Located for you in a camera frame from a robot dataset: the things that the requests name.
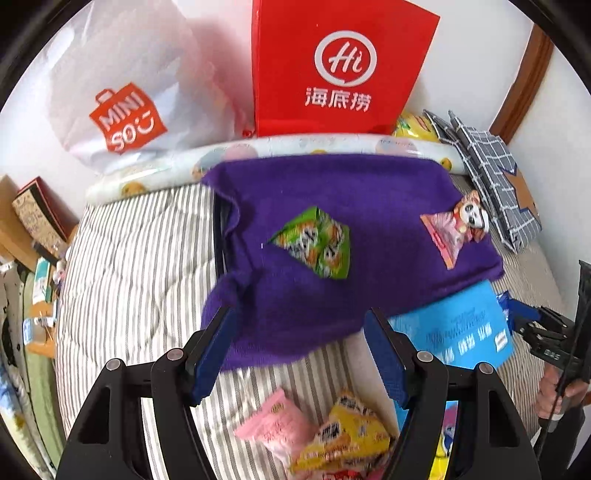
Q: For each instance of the green cloth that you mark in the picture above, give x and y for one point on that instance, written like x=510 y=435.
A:
x=44 y=406

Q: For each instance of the rolled white patterned mat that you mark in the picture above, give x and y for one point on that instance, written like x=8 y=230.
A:
x=152 y=177

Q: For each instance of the yellow snack packet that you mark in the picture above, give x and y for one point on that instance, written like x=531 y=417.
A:
x=355 y=434

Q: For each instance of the green snack packet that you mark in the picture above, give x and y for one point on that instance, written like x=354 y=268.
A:
x=309 y=240

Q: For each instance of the patterned gift box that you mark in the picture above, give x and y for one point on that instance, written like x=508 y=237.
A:
x=37 y=212

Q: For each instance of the pink panda snack packet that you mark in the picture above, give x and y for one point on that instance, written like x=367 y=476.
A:
x=448 y=230

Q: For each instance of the blue tissue pack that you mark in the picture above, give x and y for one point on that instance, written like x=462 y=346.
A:
x=448 y=332

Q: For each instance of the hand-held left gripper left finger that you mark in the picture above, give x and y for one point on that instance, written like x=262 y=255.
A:
x=214 y=353

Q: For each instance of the person's right hand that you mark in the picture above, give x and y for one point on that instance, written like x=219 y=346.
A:
x=549 y=392

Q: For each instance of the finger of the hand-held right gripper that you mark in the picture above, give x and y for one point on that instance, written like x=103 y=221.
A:
x=535 y=316
x=540 y=337

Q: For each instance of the striped bed quilt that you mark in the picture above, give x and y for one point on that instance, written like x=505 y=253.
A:
x=138 y=277

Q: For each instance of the purple towel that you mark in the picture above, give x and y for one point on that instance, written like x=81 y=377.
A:
x=378 y=198

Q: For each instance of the wooden door frame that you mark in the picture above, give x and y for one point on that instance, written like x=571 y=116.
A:
x=526 y=83

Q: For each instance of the small blue snack wrapper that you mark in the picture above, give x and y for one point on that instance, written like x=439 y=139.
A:
x=502 y=302

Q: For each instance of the red paper bag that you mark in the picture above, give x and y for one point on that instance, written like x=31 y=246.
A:
x=286 y=55

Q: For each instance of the red snack packet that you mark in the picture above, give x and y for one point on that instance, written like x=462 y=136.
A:
x=341 y=475

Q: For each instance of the colourful cartoon snack packet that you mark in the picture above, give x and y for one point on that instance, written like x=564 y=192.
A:
x=448 y=429

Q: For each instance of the white plastic shopping bag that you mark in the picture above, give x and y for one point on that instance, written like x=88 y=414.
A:
x=138 y=60

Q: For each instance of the grey checked fabric bag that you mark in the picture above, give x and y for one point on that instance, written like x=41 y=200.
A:
x=489 y=184

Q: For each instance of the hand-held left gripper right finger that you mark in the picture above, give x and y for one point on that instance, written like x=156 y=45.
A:
x=385 y=357

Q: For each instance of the plain pink snack packet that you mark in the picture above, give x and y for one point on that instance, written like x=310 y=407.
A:
x=272 y=424

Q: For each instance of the yellow green packet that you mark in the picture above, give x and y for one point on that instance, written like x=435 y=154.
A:
x=415 y=127

